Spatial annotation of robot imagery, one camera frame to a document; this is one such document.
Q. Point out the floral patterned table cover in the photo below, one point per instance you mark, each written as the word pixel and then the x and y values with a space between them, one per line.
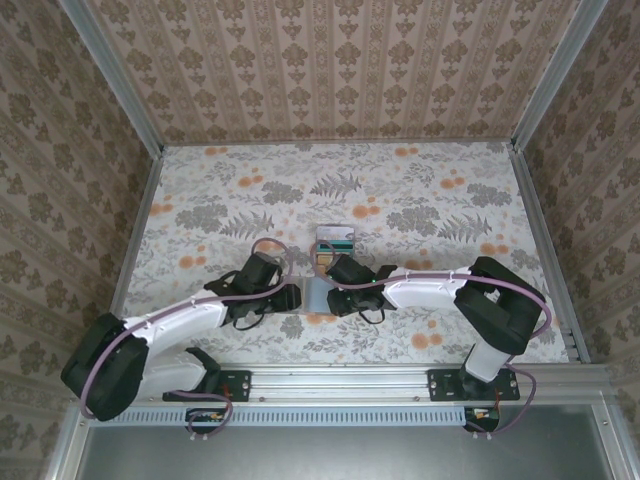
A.
pixel 400 165

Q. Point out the gold card with black stripe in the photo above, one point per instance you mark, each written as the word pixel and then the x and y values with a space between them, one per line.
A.
pixel 325 257

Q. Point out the aluminium corner post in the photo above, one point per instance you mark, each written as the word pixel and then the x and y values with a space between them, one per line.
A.
pixel 555 70
pixel 115 75

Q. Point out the silver VIP card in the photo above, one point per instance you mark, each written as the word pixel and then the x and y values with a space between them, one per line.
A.
pixel 337 233

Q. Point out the teal card with number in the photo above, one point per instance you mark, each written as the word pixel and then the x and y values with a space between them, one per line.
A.
pixel 342 245

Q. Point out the aluminium front frame rail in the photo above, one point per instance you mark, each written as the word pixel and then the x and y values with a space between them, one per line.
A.
pixel 340 382

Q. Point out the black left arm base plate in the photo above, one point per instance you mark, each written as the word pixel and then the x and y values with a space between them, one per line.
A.
pixel 237 385

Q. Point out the aluminium side rail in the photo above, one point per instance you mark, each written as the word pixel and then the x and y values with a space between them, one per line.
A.
pixel 535 215
pixel 145 210

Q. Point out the grey metal panel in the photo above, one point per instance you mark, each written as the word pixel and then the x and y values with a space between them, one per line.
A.
pixel 340 455

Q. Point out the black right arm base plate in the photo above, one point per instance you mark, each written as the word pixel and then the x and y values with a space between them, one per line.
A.
pixel 442 385

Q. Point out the clear acrylic card stand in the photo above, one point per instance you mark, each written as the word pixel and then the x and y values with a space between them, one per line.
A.
pixel 351 254

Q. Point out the left black and white robot arm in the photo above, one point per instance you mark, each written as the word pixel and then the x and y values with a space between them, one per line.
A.
pixel 175 322

